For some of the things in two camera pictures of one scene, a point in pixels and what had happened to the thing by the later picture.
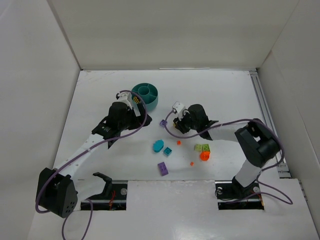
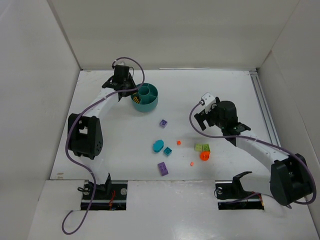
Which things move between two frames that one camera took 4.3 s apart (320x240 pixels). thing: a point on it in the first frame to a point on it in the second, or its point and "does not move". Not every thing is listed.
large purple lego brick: [163, 169] does not move
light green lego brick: [198, 147] does not move
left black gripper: [141, 116] to [125, 87]
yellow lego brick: [136, 99] does not move
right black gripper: [181, 125] to [205, 118]
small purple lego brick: [162, 123] does not move
